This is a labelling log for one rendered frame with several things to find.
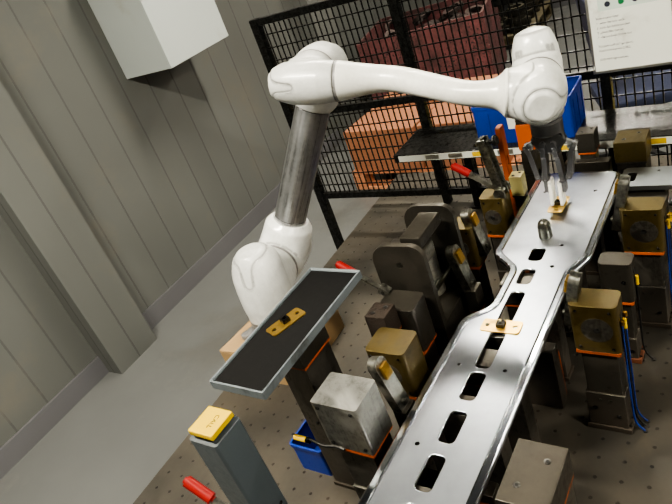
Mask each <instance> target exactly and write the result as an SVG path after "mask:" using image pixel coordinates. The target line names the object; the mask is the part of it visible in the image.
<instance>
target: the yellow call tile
mask: <svg viewBox="0 0 672 504"><path fill-rule="evenodd" d="M233 417H234V415H233V413H232V412H231V411H228V410H224V409H220V408H216V407H212V406H208V407H207V409H206V410H205V411H204V412H203V413H202V414H201V416H200V417H199V418H198V419H197V420H196V421H195V423H194V424H193V425H192V426H191V427H190V428H189V430H188V431H189V433H190V434H191V435H194V436H197V437H201V438H204V439H207V440H211V441H214V440H215V439H216V438H217V436H218V435H219V434H220V433H221V431H222V430H223V429H224V428H225V426H226V425H227V424H228V423H229V421H230V420H231V419H232V418H233Z"/></svg>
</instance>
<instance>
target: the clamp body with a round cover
mask: <svg viewBox="0 0 672 504"><path fill-rule="evenodd" d="M365 349H366V352H367V355H368V357H369V358H370V357H371V356H384V357H385V358H386V360H387V362H388V363H389V365H390V367H391V368H392V370H393V372H394V373H395V375H396V376H397V378H398V380H399V381H400V383H401V385H402V386H403V388H404V390H405V391H406V393H407V395H408V396H409V398H410V399H414V400H415V401H416V399H417V397H418V396H419V394H420V392H421V390H422V388H423V387H424V385H425V383H426V381H427V380H428V378H429V376H430V374H431V373H430V372H429V369H428V366H427V363H426V360H425V357H424V354H423V351H422V348H421V345H420V342H419V339H418V336H417V333H416V331H413V330H404V329H396V328H387V327H381V328H379V329H378V330H377V331H376V333H375V334H374V336H373V337H372V339H371V340H370V342H369V343H368V344H367V346H366V348H365ZM439 441H440V442H444V443H447V440H446V437H445V434H444V433H442V434H441V436H440V438H439ZM432 457H433V460H434V462H435V465H436V468H437V470H438V471H441V469H442V467H443V465H444V463H445V460H444V459H443V458H440V457H436V456H432Z"/></svg>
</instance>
